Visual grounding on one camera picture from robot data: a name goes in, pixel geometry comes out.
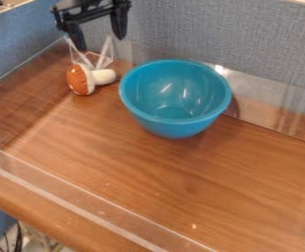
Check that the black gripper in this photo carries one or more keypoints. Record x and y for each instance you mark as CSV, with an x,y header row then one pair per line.
x,y
81,11

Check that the clear acrylic tray barrier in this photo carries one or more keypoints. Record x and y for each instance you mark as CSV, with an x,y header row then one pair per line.
x,y
107,188

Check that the brown and white toy mushroom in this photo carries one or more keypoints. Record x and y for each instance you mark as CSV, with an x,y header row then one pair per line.
x,y
83,79

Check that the blue plastic bowl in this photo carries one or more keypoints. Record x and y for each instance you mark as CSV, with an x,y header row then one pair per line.
x,y
174,96

